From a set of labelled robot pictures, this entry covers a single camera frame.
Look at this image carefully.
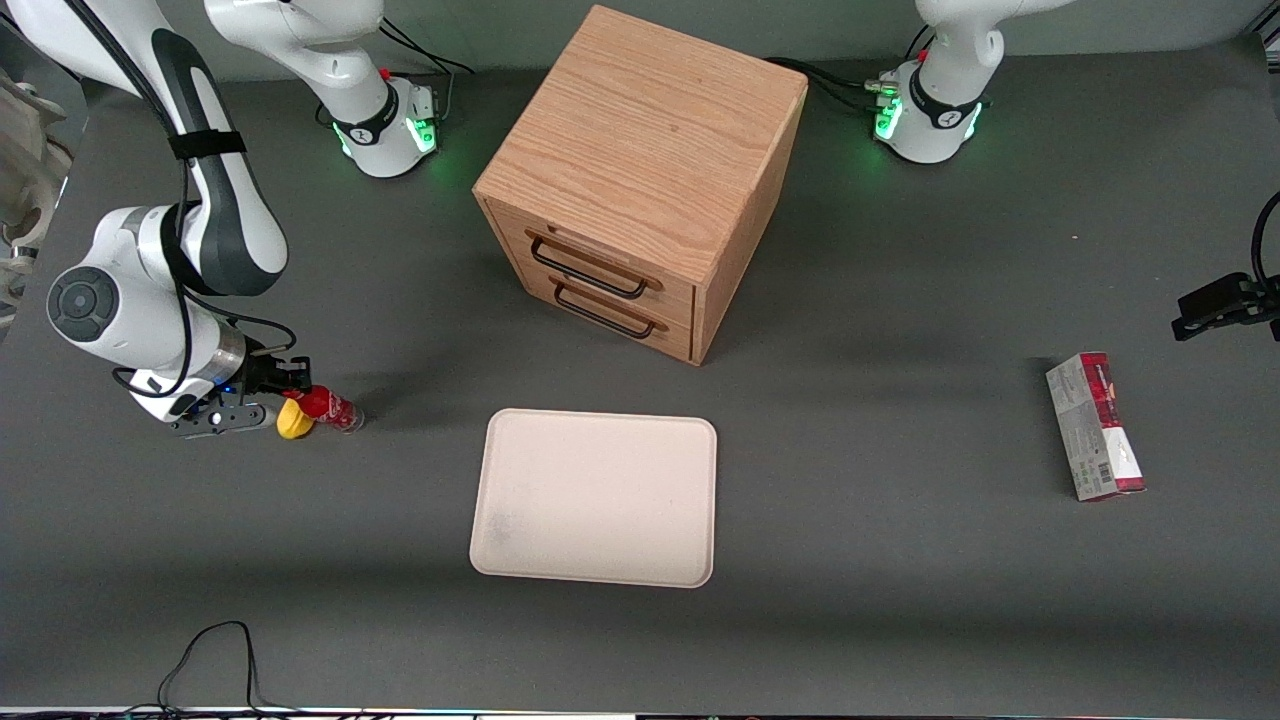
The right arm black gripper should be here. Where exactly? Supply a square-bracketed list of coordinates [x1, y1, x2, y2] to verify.
[238, 352, 313, 403]

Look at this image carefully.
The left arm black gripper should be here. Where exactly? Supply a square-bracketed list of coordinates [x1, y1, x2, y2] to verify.
[1171, 274, 1280, 343]

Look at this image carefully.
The small red coke bottle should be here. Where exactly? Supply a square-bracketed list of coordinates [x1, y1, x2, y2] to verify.
[298, 384, 365, 434]

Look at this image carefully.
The beige rectangular tray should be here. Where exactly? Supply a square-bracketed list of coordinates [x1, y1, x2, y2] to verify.
[469, 408, 719, 589]

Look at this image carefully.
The red plaid cardboard box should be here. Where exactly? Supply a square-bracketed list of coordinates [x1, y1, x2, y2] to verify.
[1045, 351, 1147, 503]

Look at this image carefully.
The beige clutter beside table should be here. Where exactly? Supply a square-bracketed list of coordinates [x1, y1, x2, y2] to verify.
[0, 20, 89, 346]

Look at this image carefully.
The wooden two-drawer cabinet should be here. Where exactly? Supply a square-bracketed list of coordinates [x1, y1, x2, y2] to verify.
[473, 4, 809, 367]

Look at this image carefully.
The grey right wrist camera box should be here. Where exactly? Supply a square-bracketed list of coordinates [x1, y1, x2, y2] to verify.
[168, 398, 277, 441]

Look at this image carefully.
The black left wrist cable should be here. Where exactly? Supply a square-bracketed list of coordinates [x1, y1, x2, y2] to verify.
[1252, 190, 1280, 293]

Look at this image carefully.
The black cable along right arm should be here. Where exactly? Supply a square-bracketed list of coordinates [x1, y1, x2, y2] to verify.
[60, 0, 299, 399]

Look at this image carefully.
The black looped floor cable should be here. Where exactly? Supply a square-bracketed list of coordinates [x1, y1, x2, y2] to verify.
[155, 620, 301, 717]

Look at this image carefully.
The black metal drawer handle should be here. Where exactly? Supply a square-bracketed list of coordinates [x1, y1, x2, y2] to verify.
[528, 236, 651, 301]
[553, 284, 659, 340]

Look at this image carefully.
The black right base cable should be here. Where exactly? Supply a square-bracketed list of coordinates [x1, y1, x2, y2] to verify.
[378, 14, 477, 125]

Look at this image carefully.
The black base cable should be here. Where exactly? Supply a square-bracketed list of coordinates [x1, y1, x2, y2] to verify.
[764, 24, 933, 117]
[378, 14, 477, 125]

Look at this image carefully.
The black left base cable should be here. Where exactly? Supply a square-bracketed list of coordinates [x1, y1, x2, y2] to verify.
[764, 24, 933, 117]

